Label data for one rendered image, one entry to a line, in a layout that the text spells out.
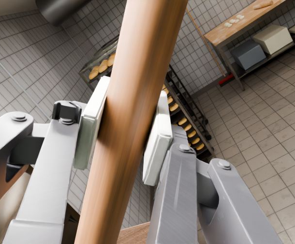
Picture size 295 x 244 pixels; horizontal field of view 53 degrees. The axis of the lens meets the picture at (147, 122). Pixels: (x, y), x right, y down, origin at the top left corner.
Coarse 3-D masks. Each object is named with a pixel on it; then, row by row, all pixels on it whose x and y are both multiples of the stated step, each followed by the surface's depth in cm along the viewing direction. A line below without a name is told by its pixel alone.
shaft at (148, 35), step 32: (128, 0) 15; (160, 0) 14; (128, 32) 15; (160, 32) 14; (128, 64) 15; (160, 64) 15; (128, 96) 16; (128, 128) 16; (96, 160) 18; (128, 160) 17; (96, 192) 18; (128, 192) 19; (96, 224) 19
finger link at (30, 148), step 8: (80, 104) 16; (40, 128) 13; (32, 136) 12; (40, 136) 12; (24, 144) 12; (32, 144) 12; (40, 144) 12; (16, 152) 12; (24, 152) 12; (32, 152) 12; (8, 160) 12; (16, 160) 12; (24, 160) 13; (32, 160) 13
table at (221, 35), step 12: (264, 0) 440; (276, 0) 403; (288, 0) 399; (240, 12) 469; (252, 12) 427; (264, 12) 401; (240, 24) 414; (252, 24) 412; (204, 36) 491; (216, 36) 439; (228, 36) 415; (216, 48) 494; (264, 60) 439; (228, 72) 510; (240, 72) 455; (240, 84) 447
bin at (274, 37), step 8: (272, 24) 468; (264, 32) 460; (272, 32) 440; (280, 32) 427; (288, 32) 427; (256, 40) 466; (264, 40) 434; (272, 40) 431; (280, 40) 431; (288, 40) 432; (264, 48) 453; (272, 48) 436
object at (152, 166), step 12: (156, 108) 17; (168, 108) 17; (156, 120) 16; (168, 120) 16; (156, 132) 14; (168, 132) 14; (156, 144) 14; (168, 144) 14; (144, 156) 17; (156, 156) 14; (144, 168) 16; (156, 168) 14; (144, 180) 15; (156, 180) 15
